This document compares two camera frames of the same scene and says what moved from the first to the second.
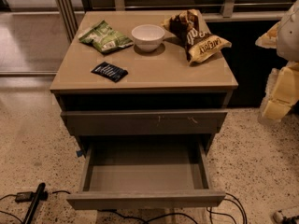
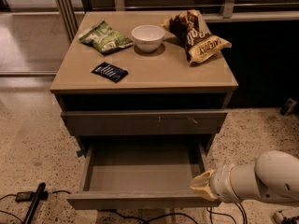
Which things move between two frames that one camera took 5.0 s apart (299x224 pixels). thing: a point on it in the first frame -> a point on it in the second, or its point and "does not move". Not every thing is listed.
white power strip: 277,217 does not move
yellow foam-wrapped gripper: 290,36 -> 221,183
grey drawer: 145,174 does not move
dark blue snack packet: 110,72 does not move
